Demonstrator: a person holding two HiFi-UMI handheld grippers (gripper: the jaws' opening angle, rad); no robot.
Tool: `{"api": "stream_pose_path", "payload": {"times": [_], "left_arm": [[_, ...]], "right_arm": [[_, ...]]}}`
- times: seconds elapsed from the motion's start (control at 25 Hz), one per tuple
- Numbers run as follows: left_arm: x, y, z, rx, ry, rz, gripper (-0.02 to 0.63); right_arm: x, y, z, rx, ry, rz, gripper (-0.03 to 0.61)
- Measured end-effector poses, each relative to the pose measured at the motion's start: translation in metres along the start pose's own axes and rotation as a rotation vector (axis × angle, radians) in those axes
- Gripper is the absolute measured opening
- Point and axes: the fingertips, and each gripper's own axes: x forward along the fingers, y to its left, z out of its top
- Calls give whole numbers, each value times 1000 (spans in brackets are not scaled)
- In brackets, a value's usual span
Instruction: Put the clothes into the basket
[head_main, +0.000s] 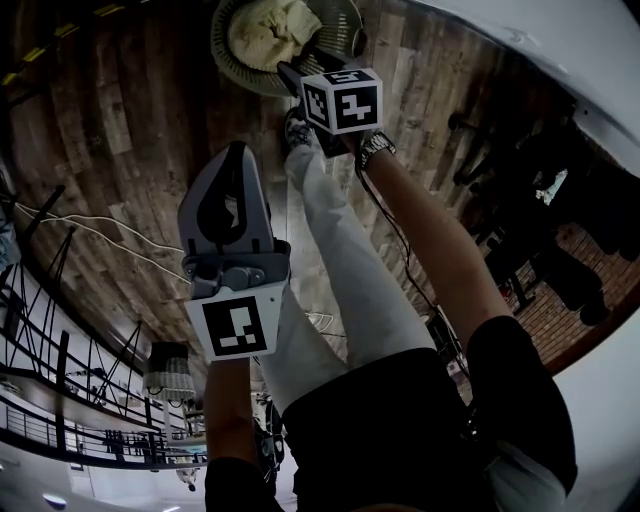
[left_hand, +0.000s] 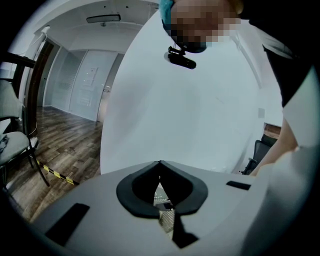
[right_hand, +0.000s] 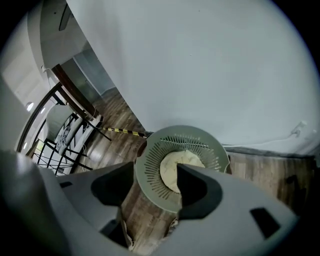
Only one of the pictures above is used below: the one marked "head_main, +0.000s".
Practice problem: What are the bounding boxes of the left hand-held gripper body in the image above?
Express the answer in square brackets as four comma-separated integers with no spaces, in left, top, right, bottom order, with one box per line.
[180,239,292,362]

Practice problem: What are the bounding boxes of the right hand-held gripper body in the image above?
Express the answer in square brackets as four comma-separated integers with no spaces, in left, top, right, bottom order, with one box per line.
[299,68,384,160]

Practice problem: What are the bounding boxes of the grey-green round laundry basket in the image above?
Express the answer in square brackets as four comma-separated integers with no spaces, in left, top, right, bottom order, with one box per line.
[209,0,366,99]

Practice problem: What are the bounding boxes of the cream clothes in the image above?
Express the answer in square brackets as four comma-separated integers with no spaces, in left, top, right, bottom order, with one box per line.
[228,0,324,72]

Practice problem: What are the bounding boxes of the person's right forearm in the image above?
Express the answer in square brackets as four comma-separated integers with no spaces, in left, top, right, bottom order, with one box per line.
[362,149,506,351]

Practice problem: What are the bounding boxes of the person's left forearm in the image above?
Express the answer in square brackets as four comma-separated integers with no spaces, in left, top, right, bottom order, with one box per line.
[203,355,261,469]

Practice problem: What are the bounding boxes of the silver wristwatch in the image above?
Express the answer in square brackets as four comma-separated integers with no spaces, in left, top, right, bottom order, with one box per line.
[358,132,398,169]

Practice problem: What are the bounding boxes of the person's patterned shoe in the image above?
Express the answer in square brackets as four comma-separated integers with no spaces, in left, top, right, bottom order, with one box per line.
[283,107,315,151]

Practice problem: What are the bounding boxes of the person's white trouser leg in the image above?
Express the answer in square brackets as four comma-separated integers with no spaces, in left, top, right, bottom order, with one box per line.
[257,142,436,416]

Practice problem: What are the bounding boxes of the person's black shirt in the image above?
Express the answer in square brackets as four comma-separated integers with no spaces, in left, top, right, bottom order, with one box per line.
[204,314,579,512]

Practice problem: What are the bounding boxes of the white table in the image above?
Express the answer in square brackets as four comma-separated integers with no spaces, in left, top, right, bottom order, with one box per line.
[414,0,640,179]

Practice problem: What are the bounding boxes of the yellow-black striped pole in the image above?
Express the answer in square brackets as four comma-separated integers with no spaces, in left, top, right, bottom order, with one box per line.
[0,2,129,89]

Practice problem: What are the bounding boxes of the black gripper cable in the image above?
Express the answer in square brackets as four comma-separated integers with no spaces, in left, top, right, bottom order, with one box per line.
[355,159,471,381]

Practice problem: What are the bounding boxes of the grey backpack strap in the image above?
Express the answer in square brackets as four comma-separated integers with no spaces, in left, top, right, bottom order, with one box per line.
[482,439,569,512]

